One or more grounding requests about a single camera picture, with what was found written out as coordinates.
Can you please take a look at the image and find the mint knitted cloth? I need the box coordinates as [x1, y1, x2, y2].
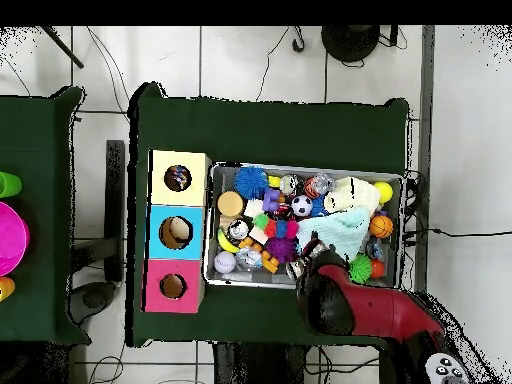
[296, 206, 371, 261]

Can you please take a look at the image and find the cream knitted cloth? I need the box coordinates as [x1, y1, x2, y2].
[322, 176, 382, 216]

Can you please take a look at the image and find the blue spiky rubber ball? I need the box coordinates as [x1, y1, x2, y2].
[234, 165, 270, 200]

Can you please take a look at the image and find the wooden three-hole sorting box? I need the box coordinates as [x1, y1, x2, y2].
[141, 149, 212, 314]

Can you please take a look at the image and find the purple spiky ball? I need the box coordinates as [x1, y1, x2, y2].
[265, 236, 297, 264]

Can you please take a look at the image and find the multicolour spiky caterpillar toy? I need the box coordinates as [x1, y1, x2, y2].
[253, 213, 300, 240]

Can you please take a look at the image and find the small soccer ball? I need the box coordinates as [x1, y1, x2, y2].
[290, 194, 314, 218]

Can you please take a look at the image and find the large green spiky ball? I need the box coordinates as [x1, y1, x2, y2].
[348, 253, 373, 285]

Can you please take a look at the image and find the pale wooden block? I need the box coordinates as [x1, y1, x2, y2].
[248, 225, 270, 246]

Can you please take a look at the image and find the orange basketball toy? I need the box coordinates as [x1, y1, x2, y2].
[368, 214, 394, 240]

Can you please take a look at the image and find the yellow banana toy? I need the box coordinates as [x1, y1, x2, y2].
[216, 227, 241, 254]

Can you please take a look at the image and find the yellow plastic ball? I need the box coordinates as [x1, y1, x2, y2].
[373, 180, 394, 205]

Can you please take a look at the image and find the white baseball toy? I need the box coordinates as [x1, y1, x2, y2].
[213, 250, 237, 274]

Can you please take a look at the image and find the toy burger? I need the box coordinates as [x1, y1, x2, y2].
[216, 190, 245, 218]

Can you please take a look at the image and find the dark green tablecloth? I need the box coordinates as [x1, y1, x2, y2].
[0, 85, 91, 347]
[125, 81, 411, 348]

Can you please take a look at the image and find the black stand bar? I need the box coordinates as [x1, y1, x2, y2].
[104, 139, 126, 283]

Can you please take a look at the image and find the black round stand base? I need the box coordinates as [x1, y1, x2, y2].
[320, 25, 381, 64]

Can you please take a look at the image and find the grey round base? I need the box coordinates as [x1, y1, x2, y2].
[66, 280, 118, 326]

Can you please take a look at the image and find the pink plastic bowl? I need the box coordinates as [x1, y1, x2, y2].
[0, 200, 30, 277]

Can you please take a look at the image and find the orange plastic toy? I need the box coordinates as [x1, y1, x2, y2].
[0, 275, 16, 302]

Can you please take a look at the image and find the green plastic cup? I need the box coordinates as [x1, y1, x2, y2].
[0, 170, 24, 200]

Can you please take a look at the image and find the black rod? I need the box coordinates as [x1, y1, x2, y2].
[40, 25, 85, 70]

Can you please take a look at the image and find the wire mesh bin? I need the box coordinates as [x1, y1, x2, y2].
[203, 160, 406, 296]

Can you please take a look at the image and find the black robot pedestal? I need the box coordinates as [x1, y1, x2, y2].
[211, 341, 321, 384]

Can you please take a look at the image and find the black cable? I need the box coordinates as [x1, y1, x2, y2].
[403, 226, 512, 239]

